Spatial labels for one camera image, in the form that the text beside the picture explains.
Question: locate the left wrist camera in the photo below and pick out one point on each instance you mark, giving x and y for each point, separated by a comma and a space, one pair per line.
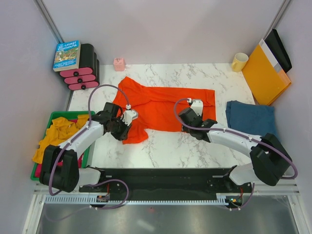
129, 116

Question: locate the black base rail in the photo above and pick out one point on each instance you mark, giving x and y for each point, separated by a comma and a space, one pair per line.
183, 183

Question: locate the white grey folder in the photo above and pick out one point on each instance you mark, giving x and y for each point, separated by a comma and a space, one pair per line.
269, 55

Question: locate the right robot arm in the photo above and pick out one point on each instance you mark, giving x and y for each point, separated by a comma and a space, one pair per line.
269, 159

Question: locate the grey slotted cable duct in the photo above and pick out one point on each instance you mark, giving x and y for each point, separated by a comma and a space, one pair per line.
99, 199

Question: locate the left aluminium frame post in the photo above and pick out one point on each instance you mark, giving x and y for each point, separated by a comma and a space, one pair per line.
49, 20

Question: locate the black folder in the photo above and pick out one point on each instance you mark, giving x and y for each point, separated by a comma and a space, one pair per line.
276, 46

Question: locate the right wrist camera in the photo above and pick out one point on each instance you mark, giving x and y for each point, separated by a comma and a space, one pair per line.
197, 106

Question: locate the blue treehouse paperback book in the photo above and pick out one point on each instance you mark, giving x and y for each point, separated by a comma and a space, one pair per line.
67, 56

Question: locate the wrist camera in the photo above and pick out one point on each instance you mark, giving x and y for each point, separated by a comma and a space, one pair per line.
129, 116
197, 106

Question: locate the aluminium frame post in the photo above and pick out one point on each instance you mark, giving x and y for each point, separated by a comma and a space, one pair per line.
281, 11
49, 20

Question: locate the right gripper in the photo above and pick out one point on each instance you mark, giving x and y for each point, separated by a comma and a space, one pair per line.
185, 128

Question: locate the orange folder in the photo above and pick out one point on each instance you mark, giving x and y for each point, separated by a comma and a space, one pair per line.
264, 82

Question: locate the orange t-shirt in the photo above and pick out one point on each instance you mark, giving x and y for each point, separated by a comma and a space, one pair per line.
155, 107

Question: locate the yellow t-shirt in bin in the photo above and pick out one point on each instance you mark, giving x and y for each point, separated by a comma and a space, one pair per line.
60, 130

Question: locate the right aluminium frame post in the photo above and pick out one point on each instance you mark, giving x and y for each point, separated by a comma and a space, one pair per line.
281, 11

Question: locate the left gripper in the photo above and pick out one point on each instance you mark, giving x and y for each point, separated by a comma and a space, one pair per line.
122, 135

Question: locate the yellow mug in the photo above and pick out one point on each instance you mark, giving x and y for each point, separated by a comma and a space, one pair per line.
239, 61

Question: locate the small pink box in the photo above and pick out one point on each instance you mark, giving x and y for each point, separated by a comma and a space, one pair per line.
119, 64

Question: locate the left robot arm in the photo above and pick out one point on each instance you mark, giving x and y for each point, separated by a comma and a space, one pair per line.
60, 170

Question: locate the folded blue t-shirt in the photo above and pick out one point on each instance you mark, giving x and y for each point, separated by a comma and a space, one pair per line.
251, 119

